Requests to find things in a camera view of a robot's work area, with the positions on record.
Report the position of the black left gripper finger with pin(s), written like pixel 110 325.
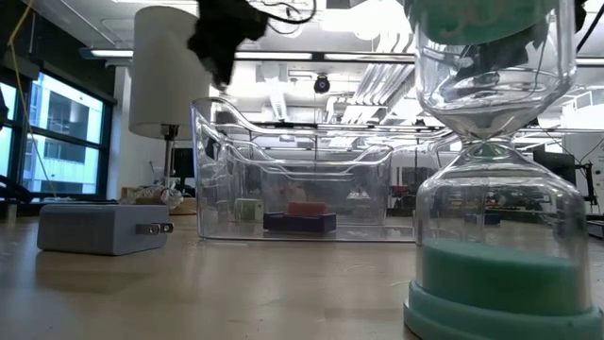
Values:
pixel 222 71

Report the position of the small green charger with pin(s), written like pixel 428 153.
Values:
pixel 248 210

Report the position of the blue digital timer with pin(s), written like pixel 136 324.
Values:
pixel 299 223

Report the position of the light blue wall charger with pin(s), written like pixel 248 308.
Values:
pixel 94 229

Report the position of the teal hourglass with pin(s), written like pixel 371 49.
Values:
pixel 495 278

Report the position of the white shade table lamp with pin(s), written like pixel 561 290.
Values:
pixel 170 71

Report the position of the black computer monitor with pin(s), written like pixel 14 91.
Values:
pixel 184 163
pixel 557 165

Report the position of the overhead rig crossbar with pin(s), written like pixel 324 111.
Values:
pixel 321 56

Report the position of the window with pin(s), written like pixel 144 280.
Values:
pixel 61 141

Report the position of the black overhead camera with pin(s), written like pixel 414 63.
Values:
pixel 322 84

